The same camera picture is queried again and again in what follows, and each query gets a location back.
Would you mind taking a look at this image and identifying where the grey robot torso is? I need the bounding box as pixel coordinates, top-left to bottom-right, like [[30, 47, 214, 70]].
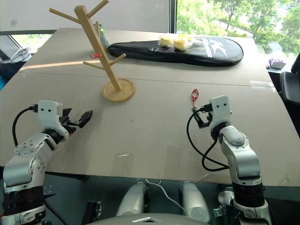
[[83, 211, 213, 225]]

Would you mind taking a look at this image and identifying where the black racket bag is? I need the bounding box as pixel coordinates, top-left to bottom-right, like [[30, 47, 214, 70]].
[[107, 36, 244, 68]]

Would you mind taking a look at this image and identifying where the dark window frame post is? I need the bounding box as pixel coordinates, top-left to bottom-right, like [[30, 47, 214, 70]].
[[168, 0, 178, 34]]

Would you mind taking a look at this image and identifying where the clear tape strip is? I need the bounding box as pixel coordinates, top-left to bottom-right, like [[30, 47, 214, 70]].
[[249, 79, 275, 89]]

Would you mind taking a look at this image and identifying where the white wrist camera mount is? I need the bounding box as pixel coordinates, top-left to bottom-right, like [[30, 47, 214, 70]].
[[37, 100, 63, 137], [209, 95, 232, 131]]

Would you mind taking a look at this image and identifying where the small red ring object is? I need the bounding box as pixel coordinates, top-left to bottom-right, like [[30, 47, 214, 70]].
[[190, 89, 200, 113]]

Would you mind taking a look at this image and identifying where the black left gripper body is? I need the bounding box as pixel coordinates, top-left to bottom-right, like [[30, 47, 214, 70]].
[[60, 115, 77, 139]]

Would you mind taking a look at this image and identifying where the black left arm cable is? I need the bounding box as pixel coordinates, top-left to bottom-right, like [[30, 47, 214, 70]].
[[12, 105, 38, 146]]

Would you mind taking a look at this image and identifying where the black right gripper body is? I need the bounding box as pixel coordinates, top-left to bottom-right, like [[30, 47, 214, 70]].
[[204, 110, 215, 128]]

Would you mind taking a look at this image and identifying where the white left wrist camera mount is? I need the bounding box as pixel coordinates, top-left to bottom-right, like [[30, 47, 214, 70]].
[[37, 100, 63, 137]]

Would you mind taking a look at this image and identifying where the thin white cable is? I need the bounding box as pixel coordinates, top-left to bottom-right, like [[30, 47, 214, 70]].
[[144, 179, 186, 215]]

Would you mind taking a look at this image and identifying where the wooden tree-shaped hanger rack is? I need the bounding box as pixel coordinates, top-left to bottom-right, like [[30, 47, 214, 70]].
[[49, 0, 136, 102]]

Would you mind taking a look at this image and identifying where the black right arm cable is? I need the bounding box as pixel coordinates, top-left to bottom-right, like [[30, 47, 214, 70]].
[[186, 104, 230, 172]]

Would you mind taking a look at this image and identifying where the white cable bundle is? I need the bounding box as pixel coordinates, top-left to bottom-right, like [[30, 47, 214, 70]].
[[9, 46, 33, 63]]

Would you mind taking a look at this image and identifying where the silver robot leg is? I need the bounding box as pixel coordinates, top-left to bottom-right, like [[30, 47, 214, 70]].
[[180, 181, 211, 224], [116, 182, 150, 218]]

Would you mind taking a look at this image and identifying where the black office chair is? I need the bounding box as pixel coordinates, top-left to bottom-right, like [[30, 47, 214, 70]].
[[278, 52, 300, 106]]

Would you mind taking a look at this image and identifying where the purple packet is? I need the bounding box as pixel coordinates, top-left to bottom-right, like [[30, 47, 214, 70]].
[[268, 57, 287, 70]]

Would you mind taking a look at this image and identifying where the clear bottle with green cap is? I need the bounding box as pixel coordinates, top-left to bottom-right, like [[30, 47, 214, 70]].
[[94, 21, 111, 48]]

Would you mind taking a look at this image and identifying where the silver right robot leg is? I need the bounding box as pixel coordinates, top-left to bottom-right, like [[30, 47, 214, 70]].
[[180, 181, 211, 224]]

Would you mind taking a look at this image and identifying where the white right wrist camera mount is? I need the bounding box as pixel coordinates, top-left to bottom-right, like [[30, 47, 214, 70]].
[[209, 95, 232, 131]]

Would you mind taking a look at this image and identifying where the silver left robot leg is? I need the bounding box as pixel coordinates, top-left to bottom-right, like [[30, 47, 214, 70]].
[[116, 182, 150, 218]]

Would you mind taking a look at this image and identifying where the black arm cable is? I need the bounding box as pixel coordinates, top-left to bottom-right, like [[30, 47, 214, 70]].
[[12, 105, 38, 146], [186, 104, 230, 172]]

